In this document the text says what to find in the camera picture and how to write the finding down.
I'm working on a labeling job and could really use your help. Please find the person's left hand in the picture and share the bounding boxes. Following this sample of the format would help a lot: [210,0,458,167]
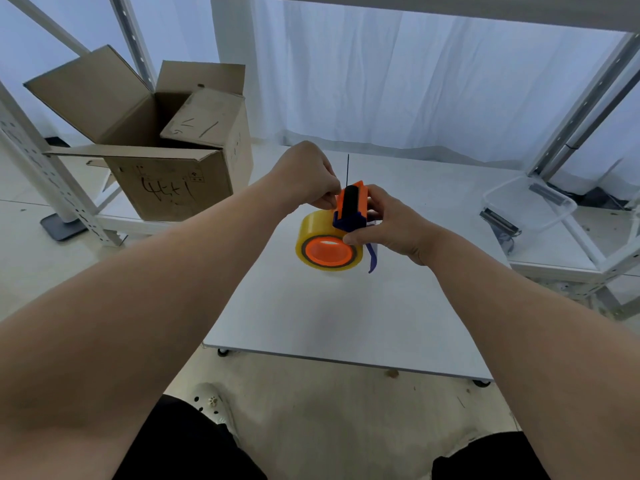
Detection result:
[269,141,343,216]

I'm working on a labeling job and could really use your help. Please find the person's right hand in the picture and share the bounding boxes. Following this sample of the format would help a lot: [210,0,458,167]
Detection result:
[342,185,444,266]

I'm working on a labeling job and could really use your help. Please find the orange and blue tape dispenser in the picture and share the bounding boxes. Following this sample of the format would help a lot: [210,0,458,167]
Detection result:
[332,181,379,274]

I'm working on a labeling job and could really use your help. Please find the yellowish clear packing tape roll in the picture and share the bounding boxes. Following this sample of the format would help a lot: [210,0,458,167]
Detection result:
[295,209,364,271]

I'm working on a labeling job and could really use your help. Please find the person's left forearm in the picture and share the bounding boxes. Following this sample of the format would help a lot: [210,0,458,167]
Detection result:
[0,176,297,480]

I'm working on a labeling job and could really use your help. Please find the person's right forearm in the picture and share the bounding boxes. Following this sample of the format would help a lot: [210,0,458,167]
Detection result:
[414,231,640,480]

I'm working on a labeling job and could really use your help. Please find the grey metal latch clip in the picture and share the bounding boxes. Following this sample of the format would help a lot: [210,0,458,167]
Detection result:
[528,183,569,207]
[479,208,522,239]

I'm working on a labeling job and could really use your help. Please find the white curtain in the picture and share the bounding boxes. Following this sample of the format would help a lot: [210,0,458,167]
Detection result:
[0,0,640,201]

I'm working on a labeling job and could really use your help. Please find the open brown cardboard box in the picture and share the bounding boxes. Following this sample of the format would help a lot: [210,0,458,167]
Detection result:
[23,44,254,223]

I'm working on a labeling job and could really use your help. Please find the clear plastic container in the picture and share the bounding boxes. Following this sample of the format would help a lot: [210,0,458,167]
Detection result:
[481,174,579,231]

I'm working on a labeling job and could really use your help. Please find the white perforated clog shoe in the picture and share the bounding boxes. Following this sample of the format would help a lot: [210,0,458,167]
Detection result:
[192,382,240,442]

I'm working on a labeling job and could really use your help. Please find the white perforated metal rack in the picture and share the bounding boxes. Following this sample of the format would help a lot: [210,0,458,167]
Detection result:
[0,0,157,248]
[210,0,640,323]

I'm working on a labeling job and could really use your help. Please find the black shorts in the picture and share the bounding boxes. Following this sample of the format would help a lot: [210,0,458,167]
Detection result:
[112,395,552,480]

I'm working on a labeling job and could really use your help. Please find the black flat base plate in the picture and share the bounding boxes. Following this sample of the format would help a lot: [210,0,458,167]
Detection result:
[40,213,90,242]

